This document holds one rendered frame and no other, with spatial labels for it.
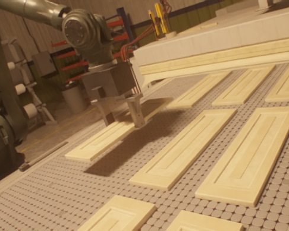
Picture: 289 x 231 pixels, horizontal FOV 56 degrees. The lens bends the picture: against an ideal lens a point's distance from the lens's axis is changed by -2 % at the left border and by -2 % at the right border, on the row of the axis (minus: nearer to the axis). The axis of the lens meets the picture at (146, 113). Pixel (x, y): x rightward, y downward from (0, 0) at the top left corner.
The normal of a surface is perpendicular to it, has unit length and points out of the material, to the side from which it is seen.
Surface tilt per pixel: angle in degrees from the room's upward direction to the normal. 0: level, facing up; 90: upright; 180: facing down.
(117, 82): 90
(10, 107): 87
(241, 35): 90
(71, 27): 90
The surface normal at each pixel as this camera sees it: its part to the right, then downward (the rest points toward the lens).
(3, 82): 0.91, 0.04
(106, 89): -0.59, 0.43
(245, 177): -0.16, -0.89
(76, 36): -0.39, 0.41
